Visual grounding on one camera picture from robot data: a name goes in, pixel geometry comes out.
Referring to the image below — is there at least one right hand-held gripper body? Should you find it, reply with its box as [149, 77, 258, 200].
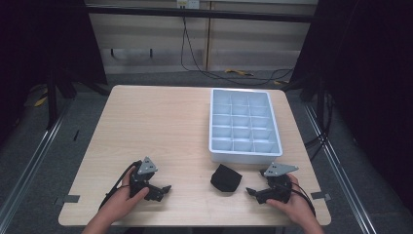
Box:
[259, 162, 300, 205]

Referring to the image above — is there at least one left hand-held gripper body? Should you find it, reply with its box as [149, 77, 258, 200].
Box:
[129, 156, 159, 199]

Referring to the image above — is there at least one black cloth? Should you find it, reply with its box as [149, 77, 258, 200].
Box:
[209, 163, 244, 194]

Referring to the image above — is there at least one grey divided storage box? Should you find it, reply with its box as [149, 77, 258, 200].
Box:
[207, 88, 283, 165]

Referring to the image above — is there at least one person's right hand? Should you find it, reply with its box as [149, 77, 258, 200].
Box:
[265, 173, 317, 226]

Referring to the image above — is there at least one person's left hand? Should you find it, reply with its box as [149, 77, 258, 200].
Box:
[101, 166, 151, 225]

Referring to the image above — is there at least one black metal stand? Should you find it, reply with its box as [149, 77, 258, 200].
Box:
[45, 66, 111, 131]
[282, 76, 337, 162]

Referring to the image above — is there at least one yellow tape piece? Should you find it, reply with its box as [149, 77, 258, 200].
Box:
[33, 87, 50, 108]

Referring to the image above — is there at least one black curtain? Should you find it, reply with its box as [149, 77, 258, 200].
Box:
[290, 0, 413, 213]
[0, 0, 109, 147]

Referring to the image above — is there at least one black horizontal bar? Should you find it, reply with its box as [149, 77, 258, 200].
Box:
[85, 4, 318, 23]

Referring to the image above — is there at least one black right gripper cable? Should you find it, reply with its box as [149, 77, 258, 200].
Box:
[280, 180, 317, 218]

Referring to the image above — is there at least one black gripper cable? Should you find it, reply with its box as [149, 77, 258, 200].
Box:
[280, 180, 317, 218]
[97, 159, 143, 212]

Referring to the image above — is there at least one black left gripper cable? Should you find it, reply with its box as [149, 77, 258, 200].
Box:
[97, 159, 143, 212]

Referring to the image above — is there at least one metal floor rail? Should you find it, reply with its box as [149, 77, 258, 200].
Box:
[0, 97, 74, 225]
[303, 103, 379, 234]

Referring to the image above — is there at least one yellow floor cable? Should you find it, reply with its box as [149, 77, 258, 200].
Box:
[224, 67, 255, 77]

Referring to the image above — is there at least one black floor cable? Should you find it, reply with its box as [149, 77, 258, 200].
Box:
[179, 16, 295, 88]

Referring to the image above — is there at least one white wall socket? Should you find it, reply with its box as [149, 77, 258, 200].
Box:
[175, 0, 201, 10]

